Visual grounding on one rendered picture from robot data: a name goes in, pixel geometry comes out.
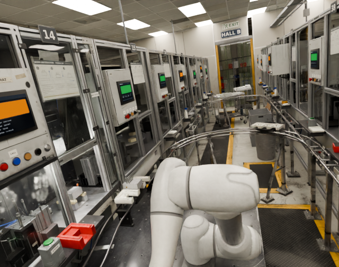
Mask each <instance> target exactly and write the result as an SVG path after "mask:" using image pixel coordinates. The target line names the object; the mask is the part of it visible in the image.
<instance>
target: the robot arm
mask: <svg viewBox="0 0 339 267"><path fill-rule="evenodd" d="M259 202H260V190H259V184H258V178H257V175H256V174H255V173H254V172H253V171H252V170H249V169H247V168H244V167H241V166H237V165H229V164H208V165H200V166H186V163H185V162H184V161H182V160H181V159H178V158H175V157H170V158H166V159H164V160H163V161H162V162H161V164H160V165H159V167H158V170H157V172H156V175H155V178H154V181H153V187H152V190H151V198H150V223H151V245H152V249H151V259H150V264H149V267H172V266H173V263H174V258H175V253H176V247H177V242H178V238H179V233H180V229H181V224H182V220H183V213H184V210H201V211H204V212H205V213H208V214H210V215H212V216H214V218H215V221H216V223H217V224H216V225H215V224H213V223H210V222H208V220H207V219H205V218H204V217H203V216H199V215H191V216H188V217H187V218H186V220H185V221H184V223H183V226H182V230H181V243H182V250H183V253H184V261H183V264H182V267H215V260H216V257H219V258H223V259H229V260H252V259H254V258H256V257H258V256H259V255H260V253H261V249H262V246H261V237H260V235H259V233H258V232H257V231H256V230H255V229H254V228H252V227H250V226H246V225H245V224H243V223H242V214H241V213H242V212H246V211H249V210H251V209H253V208H255V207H257V205H258V204H259Z"/></svg>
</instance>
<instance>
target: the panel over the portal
mask: <svg viewBox="0 0 339 267"><path fill-rule="evenodd" d="M234 21H239V26H238V27H235V28H230V29H225V30H223V29H222V24H225V23H229V22H234ZM237 28H242V35H238V36H234V37H229V38H224V39H221V33H220V32H223V31H227V30H232V29H237ZM213 30H214V36H215V42H218V41H224V40H229V39H234V38H239V37H245V36H248V21H247V16H242V17H238V18H235V19H230V20H225V21H221V22H216V23H213Z"/></svg>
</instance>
